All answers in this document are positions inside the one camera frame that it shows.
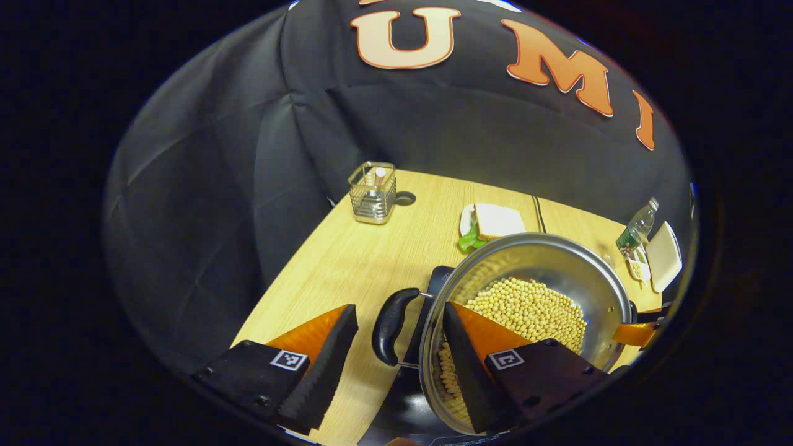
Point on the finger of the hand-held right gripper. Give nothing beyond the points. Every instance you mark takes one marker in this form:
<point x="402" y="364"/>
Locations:
<point x="635" y="334"/>
<point x="653" y="313"/>

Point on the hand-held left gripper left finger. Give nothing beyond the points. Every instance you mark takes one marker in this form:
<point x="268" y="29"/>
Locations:
<point x="331" y="365"/>

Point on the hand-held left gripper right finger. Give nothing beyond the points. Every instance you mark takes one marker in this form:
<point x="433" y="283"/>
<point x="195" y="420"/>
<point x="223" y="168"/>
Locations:
<point x="468" y="371"/>

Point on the black induction cooktop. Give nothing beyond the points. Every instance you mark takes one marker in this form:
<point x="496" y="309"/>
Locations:
<point x="396" y="409"/>

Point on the stainless steel pot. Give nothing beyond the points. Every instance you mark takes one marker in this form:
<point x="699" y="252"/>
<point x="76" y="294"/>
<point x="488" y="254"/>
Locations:
<point x="557" y="260"/>

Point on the white divided bean tray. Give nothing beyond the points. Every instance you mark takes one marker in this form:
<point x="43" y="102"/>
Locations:
<point x="638" y="269"/>

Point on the clear plastic water bottle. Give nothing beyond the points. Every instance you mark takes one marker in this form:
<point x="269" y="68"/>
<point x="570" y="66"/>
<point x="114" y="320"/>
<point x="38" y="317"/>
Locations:
<point x="637" y="229"/>

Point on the pile of soybeans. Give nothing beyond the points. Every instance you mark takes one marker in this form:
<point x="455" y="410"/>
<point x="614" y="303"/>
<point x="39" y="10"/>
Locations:
<point x="533" y="310"/>

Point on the lettuce sandwich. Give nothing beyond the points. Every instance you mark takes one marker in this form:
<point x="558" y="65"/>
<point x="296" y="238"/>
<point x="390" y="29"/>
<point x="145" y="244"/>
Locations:
<point x="499" y="222"/>

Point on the small white tube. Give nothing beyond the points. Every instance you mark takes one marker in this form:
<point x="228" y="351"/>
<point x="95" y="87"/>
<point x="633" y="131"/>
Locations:
<point x="380" y="178"/>

